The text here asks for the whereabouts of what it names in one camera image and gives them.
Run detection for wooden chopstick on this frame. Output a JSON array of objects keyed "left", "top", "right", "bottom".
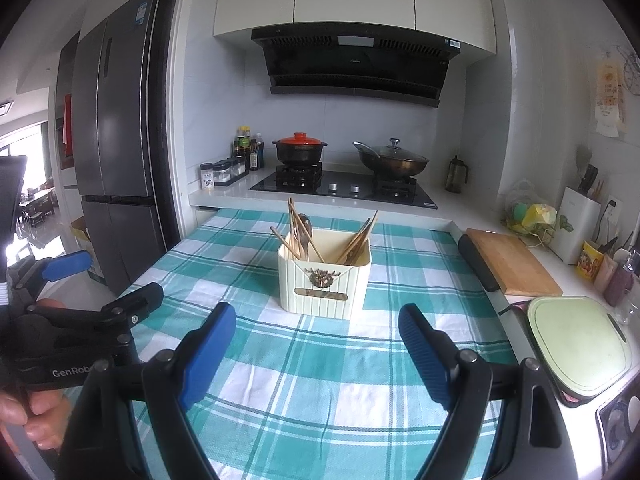
[
  {"left": 335, "top": 218, "right": 372, "bottom": 264},
  {"left": 270, "top": 226, "right": 300, "bottom": 260},
  {"left": 343, "top": 211, "right": 378, "bottom": 264},
  {"left": 288, "top": 197, "right": 326, "bottom": 263},
  {"left": 335, "top": 230, "right": 364, "bottom": 264},
  {"left": 288, "top": 198, "right": 305, "bottom": 261}
]

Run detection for person's left hand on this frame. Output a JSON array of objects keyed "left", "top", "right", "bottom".
[{"left": 0, "top": 297, "right": 74, "bottom": 453}]

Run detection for light green cutting board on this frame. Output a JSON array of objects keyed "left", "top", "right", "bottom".
[{"left": 526, "top": 297, "right": 632, "bottom": 401}]

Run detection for white spice jar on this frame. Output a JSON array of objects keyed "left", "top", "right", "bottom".
[{"left": 200, "top": 162, "right": 215, "bottom": 190}]

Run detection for wooden cutting board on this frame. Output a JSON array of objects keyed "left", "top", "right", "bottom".
[{"left": 466, "top": 229, "right": 563, "bottom": 297}]

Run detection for yellow snack packet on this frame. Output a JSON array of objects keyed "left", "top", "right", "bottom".
[{"left": 576, "top": 240, "right": 604, "bottom": 282}]

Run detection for teal white plaid tablecloth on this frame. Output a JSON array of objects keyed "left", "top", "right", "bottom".
[{"left": 134, "top": 209, "right": 514, "bottom": 479}]

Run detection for metal spoon in holder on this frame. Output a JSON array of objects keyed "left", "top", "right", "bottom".
[{"left": 297, "top": 214, "right": 312, "bottom": 261}]

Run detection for cream utensil holder box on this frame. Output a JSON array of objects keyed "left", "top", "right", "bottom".
[{"left": 277, "top": 229, "right": 372, "bottom": 320}]

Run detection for sauce bottles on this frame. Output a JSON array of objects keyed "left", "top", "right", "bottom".
[{"left": 232, "top": 126, "right": 265, "bottom": 171}]

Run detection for green yellow bag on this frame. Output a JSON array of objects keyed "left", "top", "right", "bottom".
[{"left": 503, "top": 179, "right": 574, "bottom": 247}]

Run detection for dark grey refrigerator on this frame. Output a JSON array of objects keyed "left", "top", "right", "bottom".
[{"left": 72, "top": 0, "right": 166, "bottom": 295}]

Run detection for white knife block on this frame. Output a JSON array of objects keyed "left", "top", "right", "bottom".
[{"left": 549, "top": 188, "right": 601, "bottom": 266}]

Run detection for black gas stove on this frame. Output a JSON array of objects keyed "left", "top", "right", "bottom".
[{"left": 250, "top": 164, "right": 437, "bottom": 209}]

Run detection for black pot red lid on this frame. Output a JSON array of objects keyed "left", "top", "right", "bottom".
[{"left": 272, "top": 132, "right": 326, "bottom": 166}]

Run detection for dark french press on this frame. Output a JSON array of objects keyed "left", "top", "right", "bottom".
[{"left": 445, "top": 156, "right": 469, "bottom": 194}]

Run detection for wok with glass lid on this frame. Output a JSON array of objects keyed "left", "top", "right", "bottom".
[{"left": 352, "top": 138, "right": 428, "bottom": 180}]

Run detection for black range hood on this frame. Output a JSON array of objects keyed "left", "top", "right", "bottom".
[{"left": 250, "top": 22, "right": 461, "bottom": 107}]

